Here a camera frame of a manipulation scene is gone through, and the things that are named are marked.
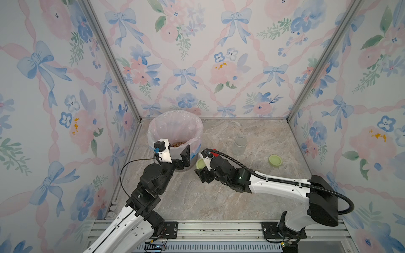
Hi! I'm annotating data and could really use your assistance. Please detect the green lid jar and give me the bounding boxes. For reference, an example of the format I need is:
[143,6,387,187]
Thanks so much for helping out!
[233,137,247,156]
[196,159,206,170]

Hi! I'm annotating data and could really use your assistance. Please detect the light green jar lid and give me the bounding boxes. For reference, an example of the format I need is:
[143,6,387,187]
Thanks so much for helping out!
[269,155,283,167]

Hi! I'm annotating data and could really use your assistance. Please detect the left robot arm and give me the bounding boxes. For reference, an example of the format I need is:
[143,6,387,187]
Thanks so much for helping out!
[85,139,190,253]

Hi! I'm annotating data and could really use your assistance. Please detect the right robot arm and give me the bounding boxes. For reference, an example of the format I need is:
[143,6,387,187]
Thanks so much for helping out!
[195,156,339,235]

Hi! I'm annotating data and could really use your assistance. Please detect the peanuts inside trash bin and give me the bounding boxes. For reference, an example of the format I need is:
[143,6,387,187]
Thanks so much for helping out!
[171,142,186,148]

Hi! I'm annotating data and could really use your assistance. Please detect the grey mesh trash bin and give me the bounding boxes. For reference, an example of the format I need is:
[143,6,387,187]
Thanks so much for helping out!
[166,145,197,171]

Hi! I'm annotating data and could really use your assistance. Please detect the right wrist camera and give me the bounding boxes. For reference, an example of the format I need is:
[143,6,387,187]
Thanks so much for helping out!
[198,149,214,171]

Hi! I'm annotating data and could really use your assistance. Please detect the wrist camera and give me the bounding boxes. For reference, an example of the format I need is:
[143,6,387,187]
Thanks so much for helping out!
[198,149,214,171]
[154,139,172,164]

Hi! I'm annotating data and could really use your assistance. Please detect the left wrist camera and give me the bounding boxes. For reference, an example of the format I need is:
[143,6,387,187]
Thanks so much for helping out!
[154,139,172,164]

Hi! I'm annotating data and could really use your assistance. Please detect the thin black left cable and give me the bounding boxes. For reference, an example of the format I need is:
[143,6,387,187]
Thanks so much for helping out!
[119,157,157,199]

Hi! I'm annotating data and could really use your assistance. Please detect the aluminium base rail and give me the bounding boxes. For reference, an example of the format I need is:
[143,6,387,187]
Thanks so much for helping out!
[84,220,359,253]

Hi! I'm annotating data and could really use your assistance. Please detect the black corrugated cable conduit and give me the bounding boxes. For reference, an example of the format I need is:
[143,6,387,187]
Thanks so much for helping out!
[201,148,355,216]

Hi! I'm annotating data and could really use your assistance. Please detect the left aluminium corner post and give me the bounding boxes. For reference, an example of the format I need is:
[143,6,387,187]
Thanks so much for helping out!
[79,0,142,124]

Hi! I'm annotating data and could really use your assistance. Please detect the aluminium corner post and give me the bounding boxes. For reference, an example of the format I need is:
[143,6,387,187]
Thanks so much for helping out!
[286,0,363,123]
[79,0,142,124]

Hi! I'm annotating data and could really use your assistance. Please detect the right aluminium corner post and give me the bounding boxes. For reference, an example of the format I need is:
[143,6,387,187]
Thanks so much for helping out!
[286,0,363,123]

